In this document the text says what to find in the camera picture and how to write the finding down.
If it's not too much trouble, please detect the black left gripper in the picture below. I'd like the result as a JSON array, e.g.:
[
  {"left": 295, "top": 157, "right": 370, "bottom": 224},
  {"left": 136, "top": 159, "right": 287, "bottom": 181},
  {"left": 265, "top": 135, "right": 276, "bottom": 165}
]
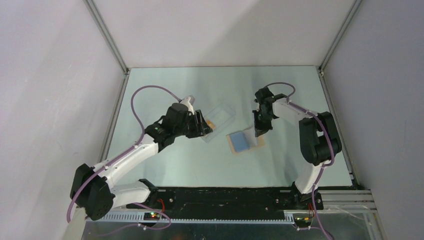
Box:
[{"left": 173, "top": 109, "right": 212, "bottom": 139}]

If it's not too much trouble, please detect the right aluminium frame post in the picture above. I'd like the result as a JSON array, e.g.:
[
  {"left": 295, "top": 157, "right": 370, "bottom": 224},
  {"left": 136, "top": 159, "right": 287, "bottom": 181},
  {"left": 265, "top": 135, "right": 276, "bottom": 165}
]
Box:
[{"left": 318, "top": 0, "right": 363, "bottom": 73}]

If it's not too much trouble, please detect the orange credit card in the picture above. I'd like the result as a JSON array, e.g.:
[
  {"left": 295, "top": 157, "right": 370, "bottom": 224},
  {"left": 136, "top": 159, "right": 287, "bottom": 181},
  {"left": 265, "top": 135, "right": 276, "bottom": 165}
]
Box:
[{"left": 206, "top": 120, "right": 216, "bottom": 130}]

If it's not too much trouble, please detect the aluminium frame post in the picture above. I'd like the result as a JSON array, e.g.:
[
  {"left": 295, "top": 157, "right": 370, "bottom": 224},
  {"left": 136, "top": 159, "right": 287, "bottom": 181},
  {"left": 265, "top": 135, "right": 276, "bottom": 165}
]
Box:
[
  {"left": 83, "top": 0, "right": 129, "bottom": 75},
  {"left": 318, "top": 0, "right": 363, "bottom": 73}
]

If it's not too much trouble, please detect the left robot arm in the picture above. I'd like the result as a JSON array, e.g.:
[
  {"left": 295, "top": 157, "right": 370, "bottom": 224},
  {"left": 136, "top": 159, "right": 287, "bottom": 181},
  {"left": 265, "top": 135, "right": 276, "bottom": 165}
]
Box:
[{"left": 70, "top": 103, "right": 213, "bottom": 221}]

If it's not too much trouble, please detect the grey slotted cable duct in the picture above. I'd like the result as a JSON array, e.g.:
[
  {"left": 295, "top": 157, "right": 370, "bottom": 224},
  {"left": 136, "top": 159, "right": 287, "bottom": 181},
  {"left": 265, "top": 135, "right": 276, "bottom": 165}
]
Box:
[{"left": 97, "top": 211, "right": 295, "bottom": 225}]

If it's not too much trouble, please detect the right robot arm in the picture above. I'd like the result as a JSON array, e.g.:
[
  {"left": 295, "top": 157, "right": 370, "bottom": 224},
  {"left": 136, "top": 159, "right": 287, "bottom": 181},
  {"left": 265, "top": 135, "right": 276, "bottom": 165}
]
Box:
[{"left": 253, "top": 86, "right": 342, "bottom": 209}]

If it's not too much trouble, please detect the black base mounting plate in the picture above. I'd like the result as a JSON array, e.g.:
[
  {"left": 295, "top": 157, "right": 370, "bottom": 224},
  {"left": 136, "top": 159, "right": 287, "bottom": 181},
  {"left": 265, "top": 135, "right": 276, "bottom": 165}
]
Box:
[{"left": 143, "top": 187, "right": 324, "bottom": 220}]

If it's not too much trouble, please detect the blue credit card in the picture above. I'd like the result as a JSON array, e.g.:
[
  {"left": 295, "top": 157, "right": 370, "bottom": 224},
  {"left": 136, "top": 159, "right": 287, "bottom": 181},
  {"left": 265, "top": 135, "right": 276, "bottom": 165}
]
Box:
[{"left": 229, "top": 131, "right": 250, "bottom": 153}]

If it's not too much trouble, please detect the beige leather card holder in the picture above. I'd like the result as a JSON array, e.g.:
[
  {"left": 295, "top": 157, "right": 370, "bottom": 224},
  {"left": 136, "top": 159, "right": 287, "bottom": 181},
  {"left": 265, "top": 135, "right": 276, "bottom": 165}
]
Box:
[{"left": 226, "top": 128, "right": 265, "bottom": 154}]

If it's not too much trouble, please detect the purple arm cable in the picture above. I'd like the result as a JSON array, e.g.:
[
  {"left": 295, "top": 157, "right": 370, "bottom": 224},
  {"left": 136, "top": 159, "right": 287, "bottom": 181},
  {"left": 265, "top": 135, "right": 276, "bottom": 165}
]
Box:
[
  {"left": 264, "top": 82, "right": 335, "bottom": 240},
  {"left": 66, "top": 85, "right": 183, "bottom": 231}
]

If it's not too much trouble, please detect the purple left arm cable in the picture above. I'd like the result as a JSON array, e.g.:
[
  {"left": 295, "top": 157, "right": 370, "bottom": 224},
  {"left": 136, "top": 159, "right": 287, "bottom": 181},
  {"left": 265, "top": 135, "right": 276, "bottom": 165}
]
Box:
[{"left": 66, "top": 85, "right": 183, "bottom": 231}]

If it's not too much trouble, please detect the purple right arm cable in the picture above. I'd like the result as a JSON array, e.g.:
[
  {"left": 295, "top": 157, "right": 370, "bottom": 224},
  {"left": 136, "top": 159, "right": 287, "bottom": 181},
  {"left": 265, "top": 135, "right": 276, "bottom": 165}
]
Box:
[{"left": 264, "top": 82, "right": 335, "bottom": 240}]

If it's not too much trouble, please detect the left aluminium frame post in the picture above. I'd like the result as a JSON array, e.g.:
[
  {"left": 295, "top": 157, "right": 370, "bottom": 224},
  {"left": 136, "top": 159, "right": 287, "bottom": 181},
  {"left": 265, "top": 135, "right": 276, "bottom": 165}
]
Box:
[{"left": 83, "top": 0, "right": 129, "bottom": 75}]

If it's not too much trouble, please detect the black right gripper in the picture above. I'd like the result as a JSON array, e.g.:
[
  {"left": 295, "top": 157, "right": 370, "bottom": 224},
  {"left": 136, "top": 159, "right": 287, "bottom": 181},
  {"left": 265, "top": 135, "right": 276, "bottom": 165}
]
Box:
[{"left": 252, "top": 109, "right": 274, "bottom": 137}]

